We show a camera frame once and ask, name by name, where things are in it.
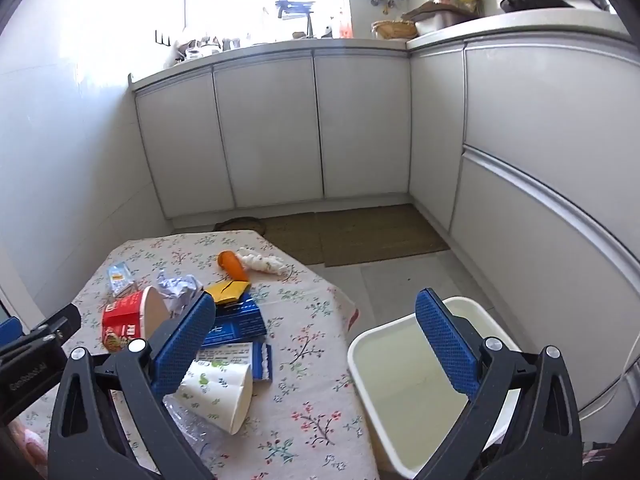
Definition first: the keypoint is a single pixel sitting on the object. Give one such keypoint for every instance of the white twisted tissue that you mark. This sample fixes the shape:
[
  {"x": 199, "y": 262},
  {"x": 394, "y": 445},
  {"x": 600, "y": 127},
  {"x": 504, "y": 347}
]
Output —
[{"x": 260, "y": 260}]

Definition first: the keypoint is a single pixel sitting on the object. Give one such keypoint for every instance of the small blue-white carton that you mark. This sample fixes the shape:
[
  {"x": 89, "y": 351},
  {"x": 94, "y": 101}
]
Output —
[{"x": 120, "y": 280}]

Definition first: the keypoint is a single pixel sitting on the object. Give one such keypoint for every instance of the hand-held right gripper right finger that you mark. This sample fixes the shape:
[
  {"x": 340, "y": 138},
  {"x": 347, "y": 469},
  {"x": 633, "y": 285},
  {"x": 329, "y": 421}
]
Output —
[{"x": 445, "y": 345}]

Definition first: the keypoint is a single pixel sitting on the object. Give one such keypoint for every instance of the steel tray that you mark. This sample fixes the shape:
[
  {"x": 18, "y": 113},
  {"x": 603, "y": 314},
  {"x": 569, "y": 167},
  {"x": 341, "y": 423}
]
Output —
[{"x": 445, "y": 21}]

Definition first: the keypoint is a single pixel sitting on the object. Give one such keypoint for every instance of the floral tablecloth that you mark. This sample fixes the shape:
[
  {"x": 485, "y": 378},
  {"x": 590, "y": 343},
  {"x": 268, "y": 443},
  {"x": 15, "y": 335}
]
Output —
[{"x": 300, "y": 310}]

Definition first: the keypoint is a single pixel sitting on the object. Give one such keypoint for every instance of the red paper bowl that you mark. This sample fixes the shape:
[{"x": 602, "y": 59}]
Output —
[{"x": 122, "y": 317}]

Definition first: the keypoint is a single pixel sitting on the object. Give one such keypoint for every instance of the woven basket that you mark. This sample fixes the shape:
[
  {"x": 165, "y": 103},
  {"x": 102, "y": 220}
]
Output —
[{"x": 395, "y": 29}]

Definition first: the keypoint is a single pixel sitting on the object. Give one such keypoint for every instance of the black hook rack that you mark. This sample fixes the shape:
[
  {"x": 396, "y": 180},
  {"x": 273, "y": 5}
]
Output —
[{"x": 161, "y": 39}]

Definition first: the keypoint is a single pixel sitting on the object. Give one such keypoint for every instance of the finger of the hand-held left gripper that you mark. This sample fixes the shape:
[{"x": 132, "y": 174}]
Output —
[
  {"x": 9, "y": 329},
  {"x": 55, "y": 327}
]

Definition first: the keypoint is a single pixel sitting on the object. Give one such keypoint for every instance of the faucet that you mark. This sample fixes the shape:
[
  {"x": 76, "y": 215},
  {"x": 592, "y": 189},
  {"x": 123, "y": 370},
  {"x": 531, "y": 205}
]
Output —
[{"x": 309, "y": 25}]

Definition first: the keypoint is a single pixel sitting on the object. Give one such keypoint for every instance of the blue rack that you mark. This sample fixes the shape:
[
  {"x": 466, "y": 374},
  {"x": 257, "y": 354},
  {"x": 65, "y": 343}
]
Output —
[{"x": 292, "y": 7}]

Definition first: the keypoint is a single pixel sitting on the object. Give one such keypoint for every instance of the clear plastic bag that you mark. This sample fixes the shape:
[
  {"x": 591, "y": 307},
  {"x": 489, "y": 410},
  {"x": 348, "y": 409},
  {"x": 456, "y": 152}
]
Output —
[
  {"x": 175, "y": 287},
  {"x": 190, "y": 427}
]

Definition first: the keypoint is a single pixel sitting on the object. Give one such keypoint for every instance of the brown floor mat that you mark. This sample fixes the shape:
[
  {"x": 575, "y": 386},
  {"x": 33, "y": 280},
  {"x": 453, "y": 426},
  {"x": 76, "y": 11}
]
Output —
[
  {"x": 295, "y": 240},
  {"x": 380, "y": 235}
]

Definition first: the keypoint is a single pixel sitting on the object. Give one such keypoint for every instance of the dark blue box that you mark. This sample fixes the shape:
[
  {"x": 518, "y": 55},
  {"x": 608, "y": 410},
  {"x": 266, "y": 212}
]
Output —
[{"x": 240, "y": 322}]

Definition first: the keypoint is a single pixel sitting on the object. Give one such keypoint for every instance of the white paper cup green print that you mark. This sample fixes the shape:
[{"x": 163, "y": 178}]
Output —
[{"x": 215, "y": 390}]

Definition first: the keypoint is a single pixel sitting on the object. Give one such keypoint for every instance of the yellow packet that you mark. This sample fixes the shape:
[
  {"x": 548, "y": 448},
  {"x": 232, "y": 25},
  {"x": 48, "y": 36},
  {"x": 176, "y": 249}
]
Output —
[{"x": 225, "y": 291}]

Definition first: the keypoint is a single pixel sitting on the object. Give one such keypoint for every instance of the white plastic bin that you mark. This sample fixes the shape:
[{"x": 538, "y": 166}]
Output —
[{"x": 400, "y": 360}]

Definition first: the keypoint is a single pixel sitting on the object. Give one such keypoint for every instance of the blue box with white label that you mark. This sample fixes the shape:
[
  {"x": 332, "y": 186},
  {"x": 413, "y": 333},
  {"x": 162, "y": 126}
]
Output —
[{"x": 225, "y": 352}]

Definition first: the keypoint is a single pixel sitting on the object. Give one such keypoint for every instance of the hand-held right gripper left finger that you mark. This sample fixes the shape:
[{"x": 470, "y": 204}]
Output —
[{"x": 182, "y": 345}]

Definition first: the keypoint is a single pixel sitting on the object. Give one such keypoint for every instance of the round dark floor mat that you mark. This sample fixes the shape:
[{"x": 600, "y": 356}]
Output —
[{"x": 240, "y": 224}]

